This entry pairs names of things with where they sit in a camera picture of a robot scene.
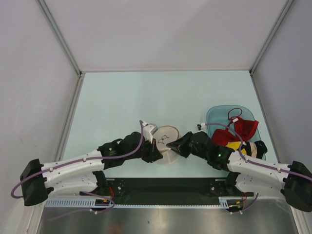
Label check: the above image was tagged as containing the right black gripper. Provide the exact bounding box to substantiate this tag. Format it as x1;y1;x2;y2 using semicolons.
166;131;209;160

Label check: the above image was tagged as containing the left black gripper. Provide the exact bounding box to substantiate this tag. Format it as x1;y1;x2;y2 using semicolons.
124;136;162;163

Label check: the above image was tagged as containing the white mesh laundry bag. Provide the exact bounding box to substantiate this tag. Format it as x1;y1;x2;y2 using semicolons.
153;125;179;165

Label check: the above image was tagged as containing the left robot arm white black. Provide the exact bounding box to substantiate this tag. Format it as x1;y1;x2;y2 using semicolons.
20;132;163;207

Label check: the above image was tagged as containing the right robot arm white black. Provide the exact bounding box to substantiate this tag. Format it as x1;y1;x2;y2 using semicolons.
167;131;312;213

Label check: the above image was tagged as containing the red bra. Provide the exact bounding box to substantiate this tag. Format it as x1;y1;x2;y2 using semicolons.
208;107;259;146

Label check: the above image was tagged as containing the yellow black bra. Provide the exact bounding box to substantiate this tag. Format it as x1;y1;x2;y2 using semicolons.
225;140;268;160

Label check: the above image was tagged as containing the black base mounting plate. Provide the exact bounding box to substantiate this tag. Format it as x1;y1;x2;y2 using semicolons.
91;178;254;206

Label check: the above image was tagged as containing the teal transparent plastic basin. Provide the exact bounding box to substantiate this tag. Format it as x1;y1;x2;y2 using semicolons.
206;105;268;160

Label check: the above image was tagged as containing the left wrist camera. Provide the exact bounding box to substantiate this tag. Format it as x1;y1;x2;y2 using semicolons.
143;122;158;143

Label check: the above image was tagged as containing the white slotted cable duct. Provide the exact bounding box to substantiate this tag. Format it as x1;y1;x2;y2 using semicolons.
45;197;242;209

